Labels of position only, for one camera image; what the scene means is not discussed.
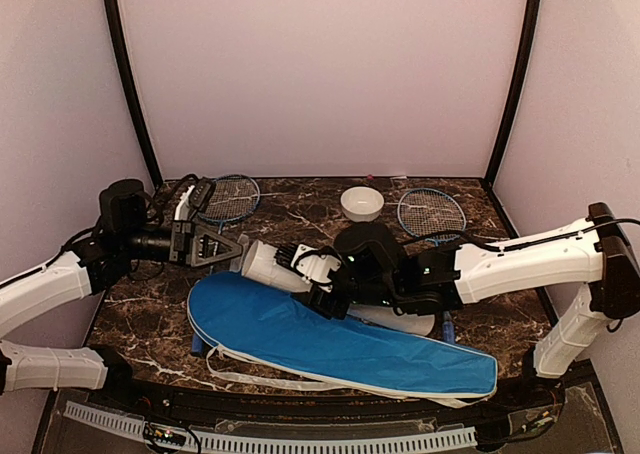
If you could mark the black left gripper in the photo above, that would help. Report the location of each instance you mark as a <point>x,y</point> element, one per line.
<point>183,234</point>

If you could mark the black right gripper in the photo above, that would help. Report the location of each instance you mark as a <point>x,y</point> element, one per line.
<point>324,306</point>

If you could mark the white shuttlecock tube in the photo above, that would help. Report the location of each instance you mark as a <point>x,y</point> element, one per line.
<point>260,265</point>

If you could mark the blue racket bag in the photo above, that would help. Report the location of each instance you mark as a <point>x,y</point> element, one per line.
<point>249,321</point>

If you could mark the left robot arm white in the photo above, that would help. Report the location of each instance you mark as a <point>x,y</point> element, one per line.
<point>130,228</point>

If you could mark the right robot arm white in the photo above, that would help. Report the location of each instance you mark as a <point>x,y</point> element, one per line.
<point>593,252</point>

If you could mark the left blue badminton racket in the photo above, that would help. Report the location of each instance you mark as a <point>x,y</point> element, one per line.
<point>235,197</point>

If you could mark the blue badminton racket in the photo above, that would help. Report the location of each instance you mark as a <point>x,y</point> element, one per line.
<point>235,197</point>
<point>425,212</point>

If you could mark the right blue badminton racket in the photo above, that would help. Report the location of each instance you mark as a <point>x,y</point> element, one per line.
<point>425,212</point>

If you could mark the white ceramic bowl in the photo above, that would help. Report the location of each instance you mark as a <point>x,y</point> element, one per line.
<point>362,204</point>

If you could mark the small circuit board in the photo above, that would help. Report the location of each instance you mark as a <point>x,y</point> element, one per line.
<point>163,436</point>

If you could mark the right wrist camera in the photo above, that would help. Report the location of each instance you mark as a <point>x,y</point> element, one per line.
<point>312,266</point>

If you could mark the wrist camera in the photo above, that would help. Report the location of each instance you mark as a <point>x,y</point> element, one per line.
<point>194,200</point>
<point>312,266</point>

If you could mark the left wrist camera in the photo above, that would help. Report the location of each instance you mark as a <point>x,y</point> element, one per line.
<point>194,200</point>

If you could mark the white cable duct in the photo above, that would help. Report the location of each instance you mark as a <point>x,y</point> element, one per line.
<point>274,439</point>

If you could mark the black vertical frame post left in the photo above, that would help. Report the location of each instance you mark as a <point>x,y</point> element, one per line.
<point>124,67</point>

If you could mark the black vertical frame post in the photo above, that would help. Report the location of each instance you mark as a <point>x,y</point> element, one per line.
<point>516,86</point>
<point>124,67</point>

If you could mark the black vertical frame post right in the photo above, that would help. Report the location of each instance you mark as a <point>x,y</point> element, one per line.
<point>516,86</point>

